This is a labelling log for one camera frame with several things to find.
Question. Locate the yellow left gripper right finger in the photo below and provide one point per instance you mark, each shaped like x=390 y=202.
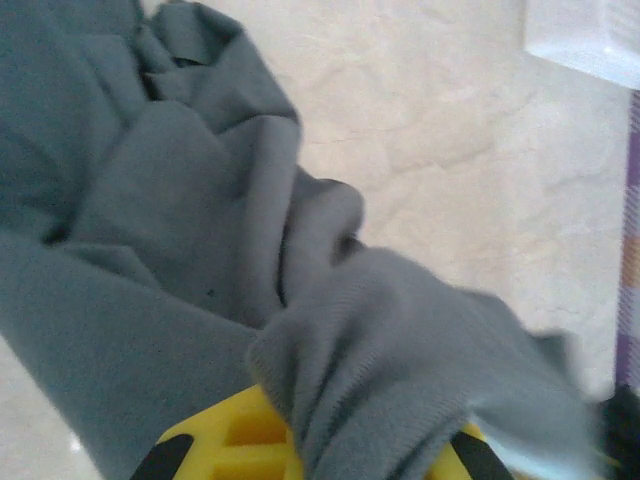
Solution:
x=470 y=460

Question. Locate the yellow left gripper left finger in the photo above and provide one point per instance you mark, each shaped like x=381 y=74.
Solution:
x=240 y=440

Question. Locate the white plastic mesh basket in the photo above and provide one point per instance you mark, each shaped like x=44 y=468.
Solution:
x=575 y=30

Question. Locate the grey t-shirt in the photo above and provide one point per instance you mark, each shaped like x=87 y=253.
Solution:
x=150 y=200

